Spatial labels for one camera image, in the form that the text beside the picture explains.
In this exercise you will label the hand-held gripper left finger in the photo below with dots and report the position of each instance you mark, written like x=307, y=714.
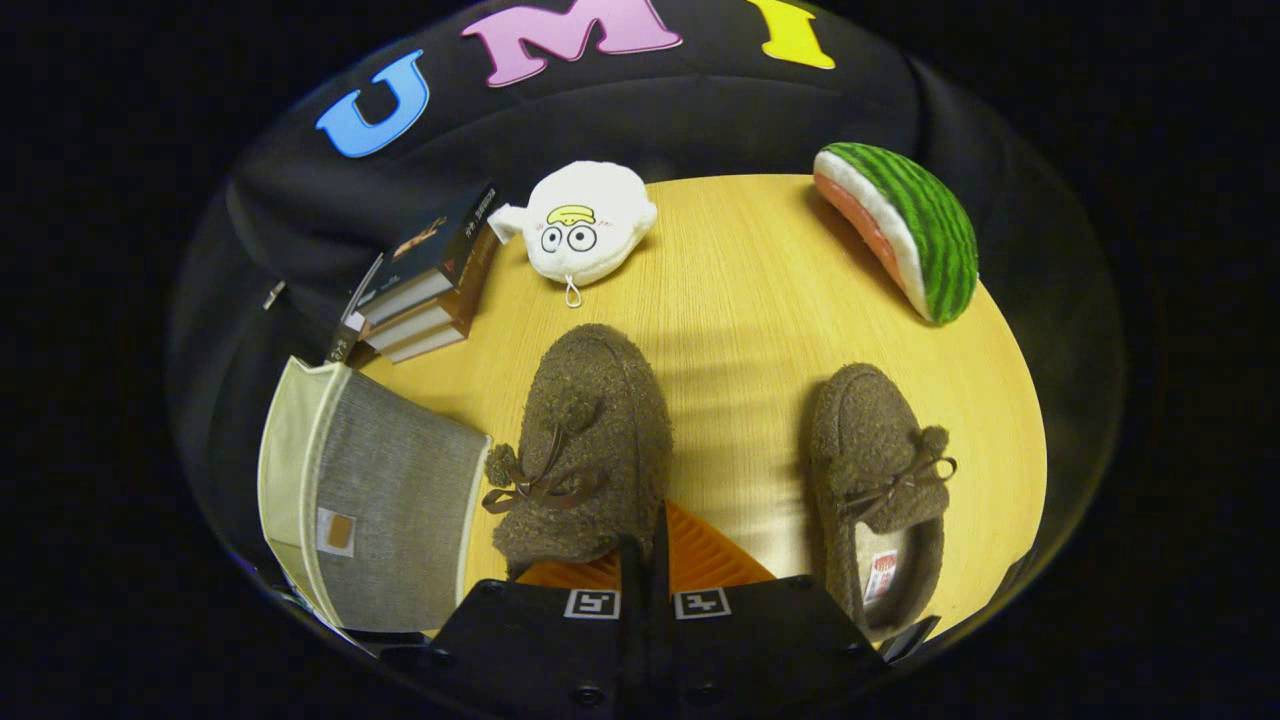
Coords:
x=632, y=620

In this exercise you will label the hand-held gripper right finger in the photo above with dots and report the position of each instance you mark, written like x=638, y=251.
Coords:
x=658, y=620

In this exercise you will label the brown fuzzy slipper shoe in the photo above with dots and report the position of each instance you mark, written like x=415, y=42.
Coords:
x=590, y=420
x=860, y=450

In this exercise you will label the grey fabric storage box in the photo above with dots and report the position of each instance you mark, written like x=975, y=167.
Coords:
x=400, y=500

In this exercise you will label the brown-spine book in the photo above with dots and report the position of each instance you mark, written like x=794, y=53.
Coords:
x=425, y=322
x=425, y=345

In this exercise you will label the white plush toy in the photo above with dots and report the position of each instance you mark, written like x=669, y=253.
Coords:
x=585, y=225

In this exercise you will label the white-cover book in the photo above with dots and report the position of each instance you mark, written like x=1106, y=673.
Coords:
x=350, y=335

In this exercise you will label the dark-cover book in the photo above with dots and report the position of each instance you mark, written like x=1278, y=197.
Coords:
x=440, y=250

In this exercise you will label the watermelon slice plush toy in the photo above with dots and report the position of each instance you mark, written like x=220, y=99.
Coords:
x=930, y=230

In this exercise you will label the white cloth clip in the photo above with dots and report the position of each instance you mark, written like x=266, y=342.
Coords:
x=273, y=295

